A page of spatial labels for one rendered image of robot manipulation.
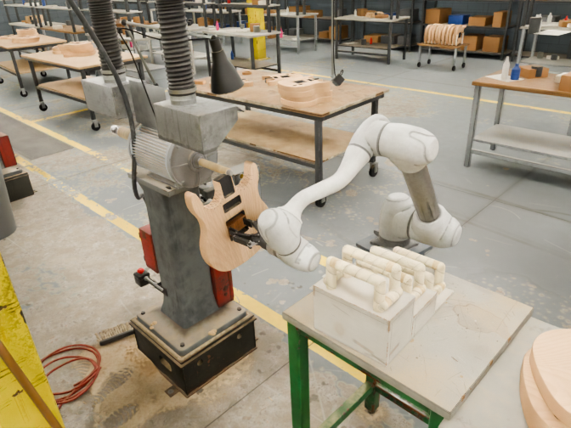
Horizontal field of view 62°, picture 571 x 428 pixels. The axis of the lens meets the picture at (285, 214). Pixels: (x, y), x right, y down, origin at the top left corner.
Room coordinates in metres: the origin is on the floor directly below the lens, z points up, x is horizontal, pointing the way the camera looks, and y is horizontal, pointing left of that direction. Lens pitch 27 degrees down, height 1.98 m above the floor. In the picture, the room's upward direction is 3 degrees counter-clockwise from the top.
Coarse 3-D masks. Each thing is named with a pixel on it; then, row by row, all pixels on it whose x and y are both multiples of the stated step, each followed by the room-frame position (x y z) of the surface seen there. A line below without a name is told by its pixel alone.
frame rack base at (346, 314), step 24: (336, 288) 1.19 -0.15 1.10; (360, 288) 1.18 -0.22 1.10; (336, 312) 1.15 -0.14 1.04; (360, 312) 1.09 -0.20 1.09; (384, 312) 1.06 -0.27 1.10; (408, 312) 1.10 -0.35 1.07; (336, 336) 1.14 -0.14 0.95; (360, 336) 1.09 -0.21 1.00; (384, 336) 1.03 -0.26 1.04; (408, 336) 1.12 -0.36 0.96; (384, 360) 1.03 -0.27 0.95
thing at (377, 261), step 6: (348, 246) 1.25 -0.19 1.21; (348, 252) 1.23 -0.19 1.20; (354, 252) 1.22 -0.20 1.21; (360, 252) 1.21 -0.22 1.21; (366, 252) 1.21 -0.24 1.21; (360, 258) 1.20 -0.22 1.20; (366, 258) 1.19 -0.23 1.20; (372, 258) 1.18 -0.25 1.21; (378, 258) 1.17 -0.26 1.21; (372, 264) 1.17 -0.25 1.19; (378, 264) 1.16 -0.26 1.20; (384, 264) 1.15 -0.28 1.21; (390, 264) 1.14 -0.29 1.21; (396, 264) 1.14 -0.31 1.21; (384, 270) 1.15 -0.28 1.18; (390, 270) 1.13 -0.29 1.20; (396, 270) 1.12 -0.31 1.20
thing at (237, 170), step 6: (234, 168) 2.16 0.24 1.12; (240, 168) 2.16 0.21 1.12; (258, 168) 2.17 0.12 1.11; (234, 174) 2.09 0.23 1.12; (258, 174) 2.17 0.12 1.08; (234, 180) 2.08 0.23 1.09; (240, 180) 2.09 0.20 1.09; (258, 180) 2.17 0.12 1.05; (258, 186) 2.17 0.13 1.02; (258, 192) 2.17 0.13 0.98; (204, 198) 2.20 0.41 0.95
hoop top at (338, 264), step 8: (336, 264) 1.16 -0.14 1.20; (344, 264) 1.15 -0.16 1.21; (352, 264) 1.15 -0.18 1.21; (344, 272) 1.14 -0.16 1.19; (352, 272) 1.12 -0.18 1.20; (360, 272) 1.11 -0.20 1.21; (368, 272) 1.11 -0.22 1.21; (368, 280) 1.09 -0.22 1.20; (376, 280) 1.07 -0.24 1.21; (384, 280) 1.07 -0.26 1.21
